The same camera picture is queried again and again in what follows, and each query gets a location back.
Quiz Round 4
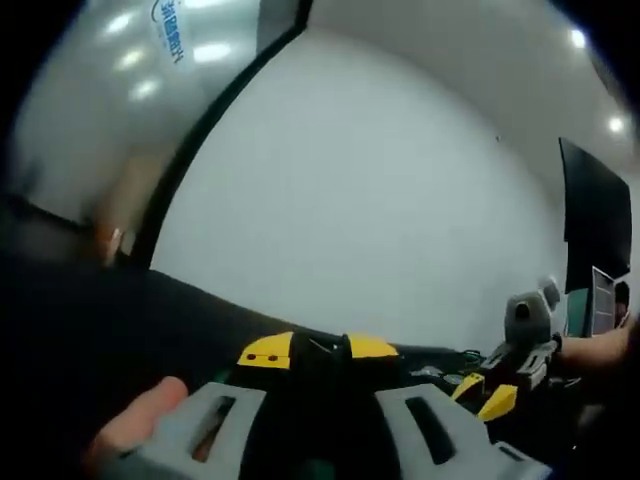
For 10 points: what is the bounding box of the green board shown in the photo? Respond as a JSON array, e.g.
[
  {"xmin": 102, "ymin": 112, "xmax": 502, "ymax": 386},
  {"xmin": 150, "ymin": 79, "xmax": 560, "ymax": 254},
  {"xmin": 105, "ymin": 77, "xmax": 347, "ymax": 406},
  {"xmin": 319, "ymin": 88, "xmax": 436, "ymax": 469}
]
[{"xmin": 565, "ymin": 288, "xmax": 595, "ymax": 337}]

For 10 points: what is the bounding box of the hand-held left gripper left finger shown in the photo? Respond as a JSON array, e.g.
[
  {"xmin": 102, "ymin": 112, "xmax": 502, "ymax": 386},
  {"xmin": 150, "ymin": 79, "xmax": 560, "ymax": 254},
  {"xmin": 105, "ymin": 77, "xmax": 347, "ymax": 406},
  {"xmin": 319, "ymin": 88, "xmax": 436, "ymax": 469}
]
[{"xmin": 104, "ymin": 330, "xmax": 299, "ymax": 480}]

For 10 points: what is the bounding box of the open laptop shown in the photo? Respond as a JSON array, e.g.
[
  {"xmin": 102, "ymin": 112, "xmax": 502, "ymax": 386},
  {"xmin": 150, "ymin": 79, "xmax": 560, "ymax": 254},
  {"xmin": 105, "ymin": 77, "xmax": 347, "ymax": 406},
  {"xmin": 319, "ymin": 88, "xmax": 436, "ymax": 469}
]
[{"xmin": 591, "ymin": 266, "xmax": 618, "ymax": 334}]

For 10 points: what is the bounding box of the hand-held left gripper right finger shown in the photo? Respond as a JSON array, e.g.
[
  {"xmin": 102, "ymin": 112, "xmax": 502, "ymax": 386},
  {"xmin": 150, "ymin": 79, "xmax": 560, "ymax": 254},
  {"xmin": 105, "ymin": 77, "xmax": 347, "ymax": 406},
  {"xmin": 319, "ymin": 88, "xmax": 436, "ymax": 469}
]
[{"xmin": 342, "ymin": 331, "xmax": 553, "ymax": 480}]

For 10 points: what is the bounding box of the frosted glass partition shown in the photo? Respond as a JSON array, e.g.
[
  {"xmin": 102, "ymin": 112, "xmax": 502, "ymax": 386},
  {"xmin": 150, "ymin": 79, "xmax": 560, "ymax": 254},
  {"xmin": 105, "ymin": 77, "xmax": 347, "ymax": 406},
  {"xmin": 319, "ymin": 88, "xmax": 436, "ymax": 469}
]
[{"xmin": 14, "ymin": 0, "xmax": 314, "ymax": 274}]

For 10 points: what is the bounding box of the black toolbox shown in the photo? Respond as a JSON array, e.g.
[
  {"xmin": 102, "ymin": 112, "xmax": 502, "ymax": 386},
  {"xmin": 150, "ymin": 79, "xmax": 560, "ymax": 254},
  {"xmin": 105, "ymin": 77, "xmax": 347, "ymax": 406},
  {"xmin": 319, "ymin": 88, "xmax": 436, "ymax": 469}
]
[{"xmin": 399, "ymin": 347, "xmax": 586, "ymax": 401}]

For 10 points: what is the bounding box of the person's left hand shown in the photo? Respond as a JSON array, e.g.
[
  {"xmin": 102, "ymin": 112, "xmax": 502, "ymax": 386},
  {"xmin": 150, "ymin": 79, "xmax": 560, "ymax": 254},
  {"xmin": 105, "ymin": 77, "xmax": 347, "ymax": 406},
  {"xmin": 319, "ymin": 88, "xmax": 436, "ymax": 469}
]
[{"xmin": 85, "ymin": 376, "xmax": 191, "ymax": 474}]

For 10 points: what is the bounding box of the black wall monitor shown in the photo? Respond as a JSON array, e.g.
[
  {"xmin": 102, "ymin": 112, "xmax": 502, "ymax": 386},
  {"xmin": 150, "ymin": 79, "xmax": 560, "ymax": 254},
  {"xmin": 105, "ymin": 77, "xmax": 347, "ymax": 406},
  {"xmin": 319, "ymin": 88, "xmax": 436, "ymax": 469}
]
[{"xmin": 558, "ymin": 137, "xmax": 632, "ymax": 296}]

